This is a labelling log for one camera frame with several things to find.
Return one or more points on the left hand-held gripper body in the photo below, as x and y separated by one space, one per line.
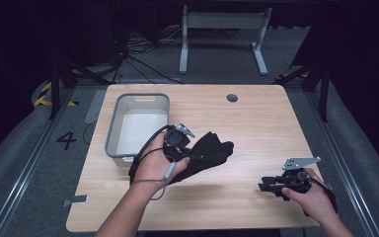
176 140

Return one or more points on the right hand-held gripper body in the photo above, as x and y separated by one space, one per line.
296 180

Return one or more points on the person's right hand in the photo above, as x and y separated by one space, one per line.
316 200

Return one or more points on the person's left hand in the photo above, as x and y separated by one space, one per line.
153 164

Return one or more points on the gray plastic bin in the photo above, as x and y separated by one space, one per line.
138 128

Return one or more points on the gray floor tape patch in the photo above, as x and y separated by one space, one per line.
95 105

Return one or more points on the black tripod stand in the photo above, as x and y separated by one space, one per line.
55 89
324 92

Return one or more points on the small metal bracket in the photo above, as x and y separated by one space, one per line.
79 199

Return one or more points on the white metal desk frame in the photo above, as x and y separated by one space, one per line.
222 20

